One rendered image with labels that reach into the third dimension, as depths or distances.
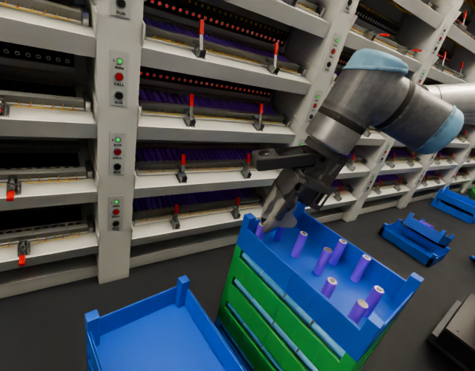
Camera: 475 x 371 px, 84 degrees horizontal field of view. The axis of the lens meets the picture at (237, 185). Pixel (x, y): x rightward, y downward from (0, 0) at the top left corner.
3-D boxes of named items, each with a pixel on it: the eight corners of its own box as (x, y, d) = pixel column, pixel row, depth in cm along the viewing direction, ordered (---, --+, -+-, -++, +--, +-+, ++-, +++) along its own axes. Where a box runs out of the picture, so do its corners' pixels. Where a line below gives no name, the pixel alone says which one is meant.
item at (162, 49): (305, 95, 99) (327, 58, 90) (138, 65, 65) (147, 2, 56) (278, 69, 110) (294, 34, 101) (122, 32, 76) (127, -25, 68)
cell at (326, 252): (329, 253, 52) (317, 277, 55) (334, 251, 53) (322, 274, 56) (322, 247, 53) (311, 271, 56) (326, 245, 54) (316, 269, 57)
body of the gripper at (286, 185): (317, 214, 52) (354, 163, 48) (281, 200, 49) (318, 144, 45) (303, 195, 59) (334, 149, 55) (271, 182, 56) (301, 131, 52)
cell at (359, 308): (365, 310, 41) (348, 337, 43) (370, 305, 42) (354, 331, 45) (354, 301, 42) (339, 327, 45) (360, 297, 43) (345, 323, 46)
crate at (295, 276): (404, 307, 53) (425, 278, 49) (356, 364, 40) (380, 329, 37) (291, 224, 72) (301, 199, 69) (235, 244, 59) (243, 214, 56)
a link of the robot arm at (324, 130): (331, 118, 43) (308, 106, 51) (314, 144, 44) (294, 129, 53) (371, 140, 46) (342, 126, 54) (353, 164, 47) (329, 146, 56)
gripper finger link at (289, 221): (286, 246, 55) (310, 210, 52) (262, 238, 53) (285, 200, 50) (281, 238, 58) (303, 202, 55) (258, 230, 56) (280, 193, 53)
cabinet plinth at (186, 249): (400, 205, 214) (403, 199, 212) (97, 275, 91) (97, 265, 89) (382, 194, 226) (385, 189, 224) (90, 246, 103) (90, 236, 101)
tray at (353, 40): (415, 72, 130) (431, 53, 124) (340, 44, 96) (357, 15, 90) (385, 54, 141) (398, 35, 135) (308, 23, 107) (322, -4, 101)
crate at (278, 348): (370, 355, 60) (386, 333, 56) (319, 417, 47) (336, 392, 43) (275, 268, 79) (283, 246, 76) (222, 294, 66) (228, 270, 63)
